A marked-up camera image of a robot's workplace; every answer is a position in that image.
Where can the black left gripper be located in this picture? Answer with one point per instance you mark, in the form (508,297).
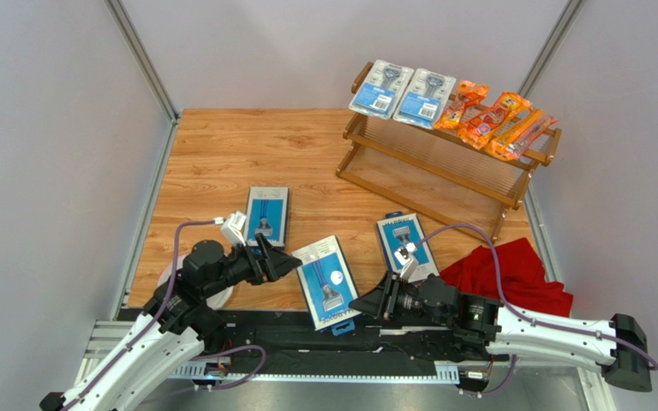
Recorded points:
(272,262)

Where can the blue Harry's razor box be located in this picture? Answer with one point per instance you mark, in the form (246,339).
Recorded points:
(267,214)
(397,230)
(328,286)

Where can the orange Bic razor bag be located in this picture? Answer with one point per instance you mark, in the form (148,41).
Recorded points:
(469,94)
(479,130)
(515,141)

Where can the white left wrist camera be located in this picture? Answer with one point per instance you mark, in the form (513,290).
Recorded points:
(231,228)

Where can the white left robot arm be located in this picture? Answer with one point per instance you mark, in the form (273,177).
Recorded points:
(175,326)

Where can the clear blister razor pack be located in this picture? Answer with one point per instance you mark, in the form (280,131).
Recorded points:
(381,89)
(425,98)

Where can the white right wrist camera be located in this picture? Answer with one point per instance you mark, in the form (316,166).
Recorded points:
(407,259)

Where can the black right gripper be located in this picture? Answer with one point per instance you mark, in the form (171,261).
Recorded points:
(392,296)

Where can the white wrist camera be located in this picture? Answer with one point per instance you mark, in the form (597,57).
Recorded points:
(407,259)
(231,228)

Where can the aluminium slotted rail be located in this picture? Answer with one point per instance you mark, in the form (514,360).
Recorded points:
(441,372)

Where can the red cloth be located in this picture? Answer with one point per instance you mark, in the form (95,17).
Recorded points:
(523,278)

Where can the wooden two-tier shelf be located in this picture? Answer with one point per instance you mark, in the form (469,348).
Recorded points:
(432,172)

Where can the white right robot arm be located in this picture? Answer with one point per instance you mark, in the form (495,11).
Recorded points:
(483,327)

